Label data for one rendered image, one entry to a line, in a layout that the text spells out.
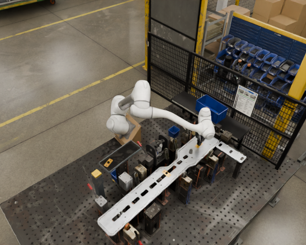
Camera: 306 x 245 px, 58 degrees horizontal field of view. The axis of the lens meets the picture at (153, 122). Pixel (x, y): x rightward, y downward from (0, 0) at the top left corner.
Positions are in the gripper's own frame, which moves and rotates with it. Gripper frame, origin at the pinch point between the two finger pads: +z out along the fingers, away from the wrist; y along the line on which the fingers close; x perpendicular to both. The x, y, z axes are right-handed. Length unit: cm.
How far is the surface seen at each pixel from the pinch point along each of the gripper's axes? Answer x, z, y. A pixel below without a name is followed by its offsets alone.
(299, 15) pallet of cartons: 423, 19, -74
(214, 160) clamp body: -7.7, 0.5, 23.5
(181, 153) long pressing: -19.6, 4.9, -4.9
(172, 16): 166, -20, -182
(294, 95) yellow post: 58, -52, 49
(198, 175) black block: -21.9, 14.2, 17.8
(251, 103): 54, -26, 17
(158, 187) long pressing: -62, 5, 5
